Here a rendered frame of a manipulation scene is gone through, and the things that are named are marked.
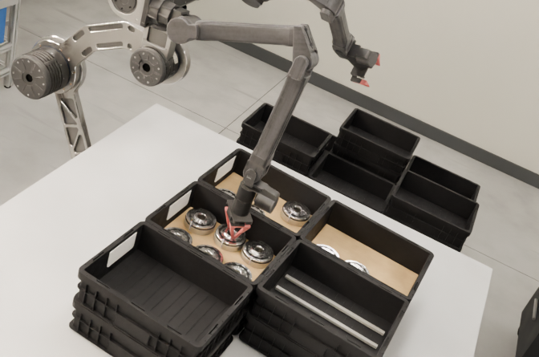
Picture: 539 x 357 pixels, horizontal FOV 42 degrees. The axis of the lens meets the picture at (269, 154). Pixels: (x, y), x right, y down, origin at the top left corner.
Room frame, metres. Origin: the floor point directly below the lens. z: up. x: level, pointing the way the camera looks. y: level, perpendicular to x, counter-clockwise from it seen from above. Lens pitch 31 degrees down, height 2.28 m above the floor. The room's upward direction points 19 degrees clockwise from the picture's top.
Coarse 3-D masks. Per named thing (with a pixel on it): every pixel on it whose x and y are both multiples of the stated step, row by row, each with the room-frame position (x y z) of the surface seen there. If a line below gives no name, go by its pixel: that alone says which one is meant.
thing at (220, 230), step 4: (224, 224) 1.81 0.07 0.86; (220, 228) 1.79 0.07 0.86; (224, 228) 1.79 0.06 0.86; (236, 228) 1.81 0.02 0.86; (240, 228) 1.82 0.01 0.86; (216, 232) 1.76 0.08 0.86; (220, 232) 1.77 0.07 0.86; (244, 232) 1.81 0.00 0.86; (220, 236) 1.75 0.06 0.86; (224, 236) 1.76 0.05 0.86; (240, 236) 1.78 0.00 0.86; (244, 236) 1.79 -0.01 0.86; (220, 240) 1.74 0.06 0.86; (224, 240) 1.74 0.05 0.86; (228, 240) 1.75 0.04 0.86; (232, 240) 1.75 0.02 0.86; (236, 240) 1.76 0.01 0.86; (240, 240) 1.77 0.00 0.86; (244, 240) 1.77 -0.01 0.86; (228, 244) 1.73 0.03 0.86; (232, 244) 1.73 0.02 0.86; (236, 244) 1.74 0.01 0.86; (240, 244) 1.75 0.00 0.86
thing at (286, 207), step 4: (284, 204) 2.04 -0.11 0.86; (288, 204) 2.05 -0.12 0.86; (292, 204) 2.05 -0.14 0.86; (296, 204) 2.06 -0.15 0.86; (300, 204) 2.07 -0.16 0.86; (284, 208) 2.01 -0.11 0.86; (288, 208) 2.02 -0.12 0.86; (304, 208) 2.05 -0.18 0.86; (288, 212) 2.00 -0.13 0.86; (292, 212) 2.01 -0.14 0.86; (304, 212) 2.03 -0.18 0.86; (308, 212) 2.04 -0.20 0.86; (292, 216) 1.98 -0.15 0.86; (296, 216) 1.99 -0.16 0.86; (300, 216) 2.00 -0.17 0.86; (304, 216) 2.01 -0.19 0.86; (308, 216) 2.02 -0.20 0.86; (300, 220) 1.98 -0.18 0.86
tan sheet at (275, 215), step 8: (232, 176) 2.14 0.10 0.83; (240, 176) 2.16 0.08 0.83; (224, 184) 2.08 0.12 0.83; (232, 184) 2.10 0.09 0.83; (280, 200) 2.10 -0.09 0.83; (280, 208) 2.05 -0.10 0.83; (272, 216) 1.99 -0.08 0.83; (280, 216) 2.00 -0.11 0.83; (288, 224) 1.97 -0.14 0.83; (296, 232) 1.95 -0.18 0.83
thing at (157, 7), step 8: (144, 0) 1.91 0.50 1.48; (152, 0) 1.92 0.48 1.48; (160, 0) 1.93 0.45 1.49; (168, 0) 1.96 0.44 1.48; (144, 8) 1.91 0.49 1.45; (152, 8) 1.91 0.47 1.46; (160, 8) 1.92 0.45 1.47; (168, 8) 1.92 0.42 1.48; (144, 16) 1.91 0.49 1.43; (152, 16) 1.91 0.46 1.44; (160, 16) 1.91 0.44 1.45; (168, 16) 1.91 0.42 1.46; (144, 24) 1.91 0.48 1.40; (152, 24) 1.96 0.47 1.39
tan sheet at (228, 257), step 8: (192, 208) 1.88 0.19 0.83; (184, 216) 1.83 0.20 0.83; (168, 224) 1.76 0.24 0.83; (176, 224) 1.78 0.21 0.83; (216, 224) 1.84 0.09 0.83; (192, 240) 1.73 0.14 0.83; (200, 240) 1.74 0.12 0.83; (208, 240) 1.75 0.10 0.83; (248, 240) 1.82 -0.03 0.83; (224, 256) 1.70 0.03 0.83; (232, 256) 1.71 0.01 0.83; (240, 256) 1.73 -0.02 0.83; (256, 272) 1.68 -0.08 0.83
